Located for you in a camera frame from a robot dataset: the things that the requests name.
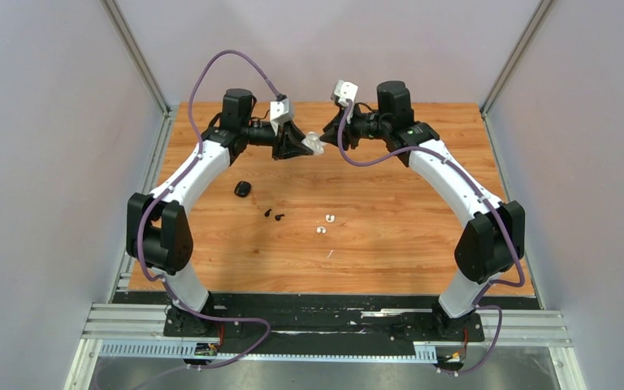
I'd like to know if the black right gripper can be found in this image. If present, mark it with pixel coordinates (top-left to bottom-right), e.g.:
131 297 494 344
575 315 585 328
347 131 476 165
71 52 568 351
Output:
321 99 392 150

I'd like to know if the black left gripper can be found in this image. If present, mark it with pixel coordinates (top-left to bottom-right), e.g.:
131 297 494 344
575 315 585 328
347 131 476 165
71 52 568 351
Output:
242 120 314 162

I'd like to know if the white earbud charging case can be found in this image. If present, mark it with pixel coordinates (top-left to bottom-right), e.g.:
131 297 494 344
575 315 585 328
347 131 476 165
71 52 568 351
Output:
302 132 326 155

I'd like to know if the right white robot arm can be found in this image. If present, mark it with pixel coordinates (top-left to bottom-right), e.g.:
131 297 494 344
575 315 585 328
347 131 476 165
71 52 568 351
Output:
320 80 526 340

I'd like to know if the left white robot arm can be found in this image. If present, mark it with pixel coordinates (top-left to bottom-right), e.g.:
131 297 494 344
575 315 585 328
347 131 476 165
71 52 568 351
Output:
126 89 313 336

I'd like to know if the black earbud charging case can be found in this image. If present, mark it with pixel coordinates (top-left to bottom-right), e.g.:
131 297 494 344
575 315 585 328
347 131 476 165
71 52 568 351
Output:
234 180 252 197

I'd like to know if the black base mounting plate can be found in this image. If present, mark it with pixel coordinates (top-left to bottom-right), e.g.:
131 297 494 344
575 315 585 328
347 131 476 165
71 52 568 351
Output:
111 291 542 357

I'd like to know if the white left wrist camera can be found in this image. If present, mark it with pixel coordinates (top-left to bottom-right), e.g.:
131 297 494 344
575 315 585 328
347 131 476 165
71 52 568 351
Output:
269 96 294 134

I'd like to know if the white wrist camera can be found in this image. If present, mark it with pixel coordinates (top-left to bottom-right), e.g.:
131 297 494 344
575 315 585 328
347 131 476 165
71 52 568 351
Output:
331 80 358 124
269 96 294 134

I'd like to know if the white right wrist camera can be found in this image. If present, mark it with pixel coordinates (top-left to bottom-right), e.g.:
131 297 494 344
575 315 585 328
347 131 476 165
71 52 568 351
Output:
331 80 358 124

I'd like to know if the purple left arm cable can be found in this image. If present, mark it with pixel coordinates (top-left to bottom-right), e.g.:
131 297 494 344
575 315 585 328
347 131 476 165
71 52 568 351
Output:
135 50 284 372

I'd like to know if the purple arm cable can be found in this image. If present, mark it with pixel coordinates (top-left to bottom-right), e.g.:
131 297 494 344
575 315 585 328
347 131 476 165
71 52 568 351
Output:
135 50 284 372
336 99 527 377

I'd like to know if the aluminium frame rail left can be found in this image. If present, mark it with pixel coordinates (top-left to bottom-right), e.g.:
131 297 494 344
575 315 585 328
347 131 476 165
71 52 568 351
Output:
100 0 171 116

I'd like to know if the aluminium frame rail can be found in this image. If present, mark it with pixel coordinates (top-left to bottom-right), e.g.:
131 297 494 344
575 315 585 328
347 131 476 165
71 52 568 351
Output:
479 0 557 119
100 0 171 116

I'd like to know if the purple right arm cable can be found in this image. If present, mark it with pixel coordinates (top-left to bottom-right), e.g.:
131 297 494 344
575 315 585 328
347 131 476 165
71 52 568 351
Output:
336 99 527 377

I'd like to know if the aluminium frame rail right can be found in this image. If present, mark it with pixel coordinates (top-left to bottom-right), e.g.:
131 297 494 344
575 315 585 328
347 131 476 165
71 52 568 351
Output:
479 0 557 119

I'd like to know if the slotted cable duct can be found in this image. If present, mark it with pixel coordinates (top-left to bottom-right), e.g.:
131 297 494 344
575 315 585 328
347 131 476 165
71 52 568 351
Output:
97 340 439 362

